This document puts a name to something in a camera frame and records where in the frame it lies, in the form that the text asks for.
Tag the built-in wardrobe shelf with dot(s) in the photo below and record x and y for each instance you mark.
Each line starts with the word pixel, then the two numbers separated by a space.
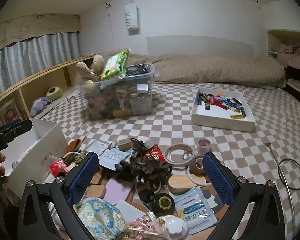
pixel 290 80

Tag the white card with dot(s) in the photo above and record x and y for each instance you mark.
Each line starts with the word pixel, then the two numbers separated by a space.
pixel 131 210

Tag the white shallow tray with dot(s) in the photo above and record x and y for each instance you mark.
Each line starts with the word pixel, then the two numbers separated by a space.
pixel 222 125

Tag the white shoe box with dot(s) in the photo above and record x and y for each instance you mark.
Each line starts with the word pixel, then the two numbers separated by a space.
pixel 47 140

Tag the brown-topped wooden block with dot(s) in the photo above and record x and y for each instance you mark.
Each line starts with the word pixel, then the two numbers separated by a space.
pixel 124 146

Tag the leopard hair claw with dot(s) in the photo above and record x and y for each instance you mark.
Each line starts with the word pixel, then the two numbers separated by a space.
pixel 142 167

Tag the wooden bedside shelf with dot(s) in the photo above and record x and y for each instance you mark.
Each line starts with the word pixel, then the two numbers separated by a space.
pixel 40 85

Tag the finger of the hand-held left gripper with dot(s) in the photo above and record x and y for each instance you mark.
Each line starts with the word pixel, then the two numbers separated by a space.
pixel 17 128

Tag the clear plastic storage bin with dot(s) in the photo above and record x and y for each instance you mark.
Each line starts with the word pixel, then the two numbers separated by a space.
pixel 120 100

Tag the bag of pink clips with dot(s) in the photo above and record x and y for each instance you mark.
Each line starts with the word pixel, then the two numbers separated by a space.
pixel 145 223

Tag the clear tape roll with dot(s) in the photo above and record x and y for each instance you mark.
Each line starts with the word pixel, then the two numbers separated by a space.
pixel 178 155

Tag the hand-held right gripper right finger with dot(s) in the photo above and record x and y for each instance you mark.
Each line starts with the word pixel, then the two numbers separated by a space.
pixel 216 177

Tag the grey curtain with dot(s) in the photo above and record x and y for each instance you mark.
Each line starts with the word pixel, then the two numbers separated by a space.
pixel 35 60

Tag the beige printed valance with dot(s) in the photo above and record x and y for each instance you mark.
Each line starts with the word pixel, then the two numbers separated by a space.
pixel 32 30

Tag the black device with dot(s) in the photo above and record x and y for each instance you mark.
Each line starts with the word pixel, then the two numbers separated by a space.
pixel 137 70

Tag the small wooden board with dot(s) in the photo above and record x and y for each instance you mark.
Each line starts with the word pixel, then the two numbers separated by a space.
pixel 96 190

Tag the white printed paper packet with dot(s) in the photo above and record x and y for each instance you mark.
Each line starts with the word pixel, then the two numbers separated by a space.
pixel 113 158

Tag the doll in clear case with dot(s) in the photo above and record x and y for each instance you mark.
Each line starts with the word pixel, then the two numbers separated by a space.
pixel 8 115

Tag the yellow ball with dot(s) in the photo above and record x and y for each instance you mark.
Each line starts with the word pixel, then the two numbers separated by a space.
pixel 90 86

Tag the green wet wipes pack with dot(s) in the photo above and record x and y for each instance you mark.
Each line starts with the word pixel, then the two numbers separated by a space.
pixel 116 65

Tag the oval wooden box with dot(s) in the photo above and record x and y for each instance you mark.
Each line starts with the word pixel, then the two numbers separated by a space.
pixel 182 183

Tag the white tape roll red print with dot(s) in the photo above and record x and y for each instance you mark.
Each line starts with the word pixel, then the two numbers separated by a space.
pixel 204 145

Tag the pink notebook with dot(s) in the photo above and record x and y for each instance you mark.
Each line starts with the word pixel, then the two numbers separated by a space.
pixel 118 188

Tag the black binder clip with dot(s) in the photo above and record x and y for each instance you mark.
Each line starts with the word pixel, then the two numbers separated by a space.
pixel 146 196

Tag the person's left hand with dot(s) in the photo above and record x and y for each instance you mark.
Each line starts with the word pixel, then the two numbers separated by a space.
pixel 4 167

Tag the bagged hard drive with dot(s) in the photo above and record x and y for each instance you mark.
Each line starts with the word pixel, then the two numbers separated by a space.
pixel 98 147

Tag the floral fabric pouch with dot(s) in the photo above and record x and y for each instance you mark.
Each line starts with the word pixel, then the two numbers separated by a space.
pixel 100 217

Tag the black round tin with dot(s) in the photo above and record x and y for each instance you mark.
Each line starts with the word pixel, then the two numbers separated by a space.
pixel 163 203

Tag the red snack packet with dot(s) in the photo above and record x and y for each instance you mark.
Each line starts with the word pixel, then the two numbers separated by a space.
pixel 58 168

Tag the red foil packet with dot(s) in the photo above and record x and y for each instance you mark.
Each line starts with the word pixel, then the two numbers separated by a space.
pixel 153 153

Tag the pink clothes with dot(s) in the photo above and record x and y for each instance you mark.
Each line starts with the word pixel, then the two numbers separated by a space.
pixel 292 55

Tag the hanging white paper bag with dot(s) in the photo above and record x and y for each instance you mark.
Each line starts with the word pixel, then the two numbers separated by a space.
pixel 132 20

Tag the purple plush toy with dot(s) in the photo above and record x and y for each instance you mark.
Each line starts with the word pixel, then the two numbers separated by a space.
pixel 40 106

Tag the blue face mask packet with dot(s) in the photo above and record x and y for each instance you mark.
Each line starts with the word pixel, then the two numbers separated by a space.
pixel 195 207

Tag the avocado plush toy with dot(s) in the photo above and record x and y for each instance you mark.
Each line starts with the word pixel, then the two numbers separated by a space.
pixel 54 92

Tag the beige fluffy blanket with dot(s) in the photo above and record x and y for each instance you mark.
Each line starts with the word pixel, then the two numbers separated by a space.
pixel 202 67

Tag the white knobbed lid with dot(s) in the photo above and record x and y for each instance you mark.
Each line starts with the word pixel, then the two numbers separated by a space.
pixel 176 227

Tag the pile of colourful lighters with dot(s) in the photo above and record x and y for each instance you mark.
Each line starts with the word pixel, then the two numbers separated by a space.
pixel 220 103

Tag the brown leather case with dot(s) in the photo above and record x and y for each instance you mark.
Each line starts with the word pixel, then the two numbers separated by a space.
pixel 74 147

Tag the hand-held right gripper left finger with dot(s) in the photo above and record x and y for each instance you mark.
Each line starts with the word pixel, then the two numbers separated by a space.
pixel 82 177

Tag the metal rod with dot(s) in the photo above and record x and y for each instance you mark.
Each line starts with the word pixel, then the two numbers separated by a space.
pixel 281 177

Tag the brown packing tape roll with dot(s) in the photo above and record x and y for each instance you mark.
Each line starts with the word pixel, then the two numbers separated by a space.
pixel 197 165

